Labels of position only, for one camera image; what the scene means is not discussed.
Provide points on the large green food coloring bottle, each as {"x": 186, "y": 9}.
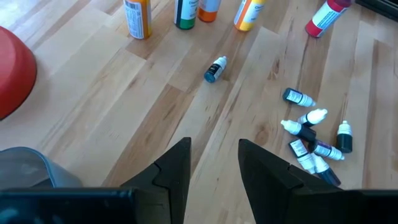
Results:
{"x": 185, "y": 15}

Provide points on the small dark dropper bottle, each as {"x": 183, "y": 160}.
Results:
{"x": 303, "y": 132}
{"x": 315, "y": 115}
{"x": 297, "y": 97}

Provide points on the large orange bottle red cap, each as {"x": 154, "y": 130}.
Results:
{"x": 207, "y": 14}

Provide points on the small blue dropper bottle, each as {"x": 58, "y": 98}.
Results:
{"x": 214, "y": 70}

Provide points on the large orange bottle yellow cap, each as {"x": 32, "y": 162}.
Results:
{"x": 138, "y": 18}

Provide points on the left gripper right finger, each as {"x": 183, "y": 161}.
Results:
{"x": 273, "y": 193}

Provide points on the large yellow food coloring bottle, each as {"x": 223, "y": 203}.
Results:
{"x": 248, "y": 18}

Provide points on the large red food coloring bottle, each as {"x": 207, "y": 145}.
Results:
{"x": 323, "y": 18}

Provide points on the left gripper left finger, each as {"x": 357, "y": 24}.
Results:
{"x": 168, "y": 186}

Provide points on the grey translucent plastic bin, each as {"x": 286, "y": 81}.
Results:
{"x": 28, "y": 168}

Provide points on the red desk lamp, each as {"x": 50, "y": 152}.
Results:
{"x": 15, "y": 71}

